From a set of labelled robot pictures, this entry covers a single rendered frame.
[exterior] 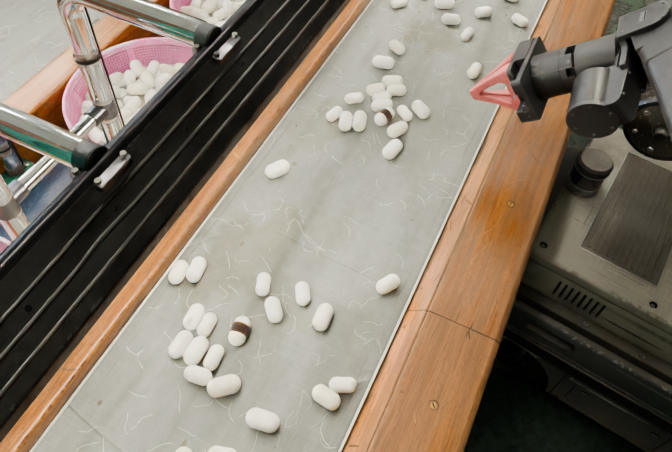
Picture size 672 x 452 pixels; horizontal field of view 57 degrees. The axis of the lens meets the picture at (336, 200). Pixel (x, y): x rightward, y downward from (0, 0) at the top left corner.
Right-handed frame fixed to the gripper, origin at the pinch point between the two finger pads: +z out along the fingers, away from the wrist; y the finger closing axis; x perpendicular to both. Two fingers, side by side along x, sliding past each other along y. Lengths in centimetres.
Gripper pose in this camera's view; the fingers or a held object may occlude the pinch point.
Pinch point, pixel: (477, 92)
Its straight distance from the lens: 88.9
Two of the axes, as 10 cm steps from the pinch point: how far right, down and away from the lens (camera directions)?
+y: -4.3, 7.1, -5.6
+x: 5.4, 7.0, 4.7
